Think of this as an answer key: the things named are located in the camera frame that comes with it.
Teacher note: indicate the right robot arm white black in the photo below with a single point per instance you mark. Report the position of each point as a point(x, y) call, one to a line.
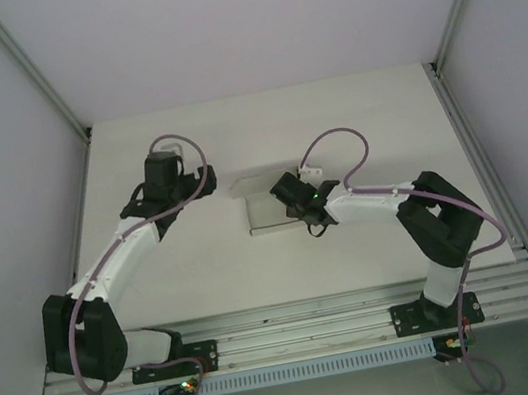
point(367, 210)

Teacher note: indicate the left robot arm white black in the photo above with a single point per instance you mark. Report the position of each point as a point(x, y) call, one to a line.
point(122, 257)

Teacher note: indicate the clear plastic box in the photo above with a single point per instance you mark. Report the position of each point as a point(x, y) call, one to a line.
point(271, 211)

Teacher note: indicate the aluminium mounting rail frame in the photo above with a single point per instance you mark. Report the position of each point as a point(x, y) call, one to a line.
point(315, 321)

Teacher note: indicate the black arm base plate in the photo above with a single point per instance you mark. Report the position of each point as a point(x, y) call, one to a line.
point(406, 320)
point(199, 357)

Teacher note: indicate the wide aluminium side rail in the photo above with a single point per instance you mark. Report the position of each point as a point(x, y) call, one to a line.
point(481, 161)

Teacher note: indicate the thin aluminium side rail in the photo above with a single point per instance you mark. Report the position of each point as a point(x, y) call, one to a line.
point(83, 197)

